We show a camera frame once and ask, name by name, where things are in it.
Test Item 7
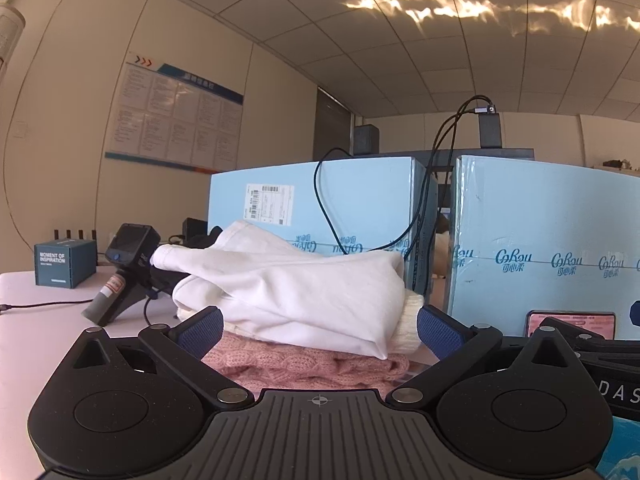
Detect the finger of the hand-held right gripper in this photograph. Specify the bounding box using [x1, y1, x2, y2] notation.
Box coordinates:
[540, 316, 640, 361]

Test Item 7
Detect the white garment with black trim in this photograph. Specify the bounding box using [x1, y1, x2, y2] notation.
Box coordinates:
[150, 220, 406, 361]

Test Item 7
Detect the black adapter block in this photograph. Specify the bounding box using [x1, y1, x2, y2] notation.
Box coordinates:
[477, 105, 502, 150]

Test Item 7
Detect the dark grey box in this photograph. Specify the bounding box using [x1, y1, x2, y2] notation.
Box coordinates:
[354, 125, 380, 156]

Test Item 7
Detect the light blue cardboard box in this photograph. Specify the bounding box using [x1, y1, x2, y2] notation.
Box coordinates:
[445, 155, 640, 342]

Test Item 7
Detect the smartphone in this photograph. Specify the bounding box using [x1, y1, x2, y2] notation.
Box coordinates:
[526, 310, 617, 339]

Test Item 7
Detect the black antenna device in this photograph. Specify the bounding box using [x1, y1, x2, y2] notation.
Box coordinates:
[52, 228, 98, 242]

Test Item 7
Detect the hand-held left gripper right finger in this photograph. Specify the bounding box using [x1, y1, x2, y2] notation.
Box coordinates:
[386, 305, 572, 409]

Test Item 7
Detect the printed mat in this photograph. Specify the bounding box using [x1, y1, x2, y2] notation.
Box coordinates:
[597, 414, 640, 480]

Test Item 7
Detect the thin black cable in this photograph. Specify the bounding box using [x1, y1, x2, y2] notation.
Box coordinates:
[0, 299, 97, 314]

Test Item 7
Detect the dark window blind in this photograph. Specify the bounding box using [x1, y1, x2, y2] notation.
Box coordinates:
[314, 87, 354, 162]

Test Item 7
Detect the pink knitted sweater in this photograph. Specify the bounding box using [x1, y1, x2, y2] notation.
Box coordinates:
[200, 332, 413, 391]

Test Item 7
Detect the small dark blue box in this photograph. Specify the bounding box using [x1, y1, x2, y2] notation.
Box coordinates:
[34, 239, 97, 290]

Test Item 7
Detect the cream knitted sweater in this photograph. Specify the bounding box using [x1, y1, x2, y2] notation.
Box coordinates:
[175, 291, 426, 358]

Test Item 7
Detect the wall notice board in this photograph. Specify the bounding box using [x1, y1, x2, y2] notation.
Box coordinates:
[104, 51, 246, 175]

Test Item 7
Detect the light blue box with label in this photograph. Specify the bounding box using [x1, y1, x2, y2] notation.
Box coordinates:
[207, 156, 441, 307]

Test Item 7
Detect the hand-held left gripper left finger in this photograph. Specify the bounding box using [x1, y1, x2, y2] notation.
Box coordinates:
[74, 306, 256, 411]

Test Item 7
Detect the black handheld scanner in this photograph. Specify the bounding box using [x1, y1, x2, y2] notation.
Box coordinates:
[82, 223, 172, 327]

